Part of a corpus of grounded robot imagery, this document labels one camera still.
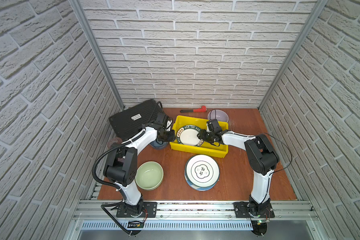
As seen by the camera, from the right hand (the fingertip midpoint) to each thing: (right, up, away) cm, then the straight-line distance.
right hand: (199, 134), depth 99 cm
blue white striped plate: (-1, -28, -20) cm, 34 cm away
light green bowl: (-30, -22, -16) cm, 41 cm away
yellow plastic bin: (+11, -9, -13) cm, 19 cm away
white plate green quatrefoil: (+1, -20, -14) cm, 24 cm away
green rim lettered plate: (-8, -1, +2) cm, 8 cm away
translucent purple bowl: (+17, +14, +10) cm, 24 cm away
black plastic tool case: (-50, +7, +2) cm, 51 cm away
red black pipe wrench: (+5, +19, +19) cm, 27 cm away
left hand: (-17, 0, -7) cm, 18 cm away
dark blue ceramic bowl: (-28, -7, -4) cm, 30 cm away
